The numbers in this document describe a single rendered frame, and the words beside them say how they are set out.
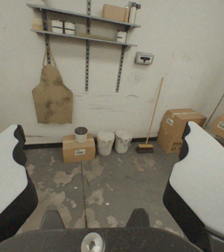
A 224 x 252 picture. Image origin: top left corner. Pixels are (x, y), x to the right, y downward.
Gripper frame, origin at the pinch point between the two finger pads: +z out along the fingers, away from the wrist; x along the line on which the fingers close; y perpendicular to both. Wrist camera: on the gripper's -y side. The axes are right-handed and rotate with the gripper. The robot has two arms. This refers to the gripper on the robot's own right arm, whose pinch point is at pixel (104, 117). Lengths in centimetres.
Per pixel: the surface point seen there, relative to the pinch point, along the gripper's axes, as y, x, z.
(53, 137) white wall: 133, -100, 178
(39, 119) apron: 93, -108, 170
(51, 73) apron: 28, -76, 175
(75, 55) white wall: 8, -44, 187
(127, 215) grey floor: 172, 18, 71
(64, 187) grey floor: 160, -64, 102
